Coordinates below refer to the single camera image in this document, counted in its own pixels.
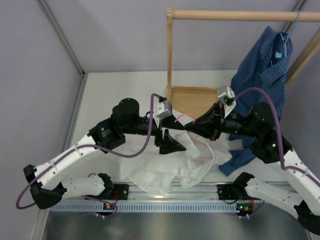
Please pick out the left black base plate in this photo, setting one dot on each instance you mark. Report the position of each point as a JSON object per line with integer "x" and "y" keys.
{"x": 117, "y": 192}

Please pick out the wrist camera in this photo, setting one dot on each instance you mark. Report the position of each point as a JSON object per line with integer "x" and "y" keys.
{"x": 162, "y": 109}
{"x": 226, "y": 96}

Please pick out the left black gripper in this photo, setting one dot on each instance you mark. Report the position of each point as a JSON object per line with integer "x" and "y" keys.
{"x": 169, "y": 144}

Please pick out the slotted grey cable duct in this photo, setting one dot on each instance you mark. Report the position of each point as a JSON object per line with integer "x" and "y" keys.
{"x": 151, "y": 207}

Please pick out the aluminium mounting rail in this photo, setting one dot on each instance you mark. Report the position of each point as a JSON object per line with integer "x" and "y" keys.
{"x": 175, "y": 191}

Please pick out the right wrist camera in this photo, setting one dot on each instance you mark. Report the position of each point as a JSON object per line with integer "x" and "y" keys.
{"x": 226, "y": 96}

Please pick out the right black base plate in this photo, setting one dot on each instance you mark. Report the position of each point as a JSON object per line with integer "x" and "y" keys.
{"x": 228, "y": 192}

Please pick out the wooden clothes rack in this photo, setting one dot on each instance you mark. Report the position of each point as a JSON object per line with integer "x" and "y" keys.
{"x": 192, "y": 101}

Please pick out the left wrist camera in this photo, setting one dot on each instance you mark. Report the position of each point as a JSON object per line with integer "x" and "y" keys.
{"x": 162, "y": 109}

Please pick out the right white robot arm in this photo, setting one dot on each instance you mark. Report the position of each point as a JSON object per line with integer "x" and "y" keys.
{"x": 304, "y": 202}

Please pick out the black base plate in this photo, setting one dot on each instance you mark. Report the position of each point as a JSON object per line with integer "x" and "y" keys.
{"x": 228, "y": 192}
{"x": 117, "y": 192}

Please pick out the pink wire hanger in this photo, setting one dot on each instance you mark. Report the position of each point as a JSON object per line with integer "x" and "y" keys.
{"x": 194, "y": 135}

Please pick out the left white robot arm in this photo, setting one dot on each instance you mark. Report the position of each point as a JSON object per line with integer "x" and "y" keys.
{"x": 49, "y": 183}

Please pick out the aluminium corner post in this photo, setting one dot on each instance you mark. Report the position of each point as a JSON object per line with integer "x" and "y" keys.
{"x": 61, "y": 35}

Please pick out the blue checked shirt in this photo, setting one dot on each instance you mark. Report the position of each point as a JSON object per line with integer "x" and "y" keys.
{"x": 256, "y": 71}

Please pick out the blue wire hanger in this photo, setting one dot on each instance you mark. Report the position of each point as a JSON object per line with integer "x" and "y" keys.
{"x": 281, "y": 48}

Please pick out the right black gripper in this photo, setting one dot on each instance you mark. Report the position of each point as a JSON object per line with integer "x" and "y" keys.
{"x": 212, "y": 124}

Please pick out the white shirt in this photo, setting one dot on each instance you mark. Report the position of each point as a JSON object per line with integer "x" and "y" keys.
{"x": 154, "y": 173}

